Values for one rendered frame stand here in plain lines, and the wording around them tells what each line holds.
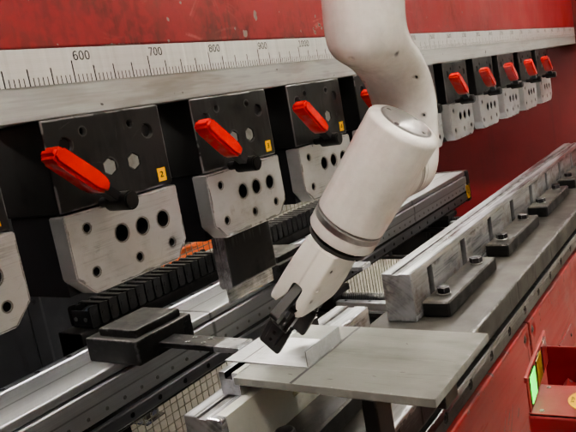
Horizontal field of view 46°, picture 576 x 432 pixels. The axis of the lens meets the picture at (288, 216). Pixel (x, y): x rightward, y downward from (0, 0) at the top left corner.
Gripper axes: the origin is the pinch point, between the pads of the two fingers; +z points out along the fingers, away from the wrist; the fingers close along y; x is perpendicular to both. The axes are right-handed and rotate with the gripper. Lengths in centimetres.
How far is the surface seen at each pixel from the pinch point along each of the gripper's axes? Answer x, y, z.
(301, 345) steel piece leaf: 2.4, -1.7, 2.2
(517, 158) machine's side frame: -14, -216, 26
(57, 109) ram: -21.1, 27.0, -23.3
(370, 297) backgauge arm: -5, -62, 27
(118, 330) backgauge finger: -21.0, 4.1, 17.7
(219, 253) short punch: -11.3, 4.3, -5.4
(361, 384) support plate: 12.6, 6.8, -6.1
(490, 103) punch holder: -13, -100, -14
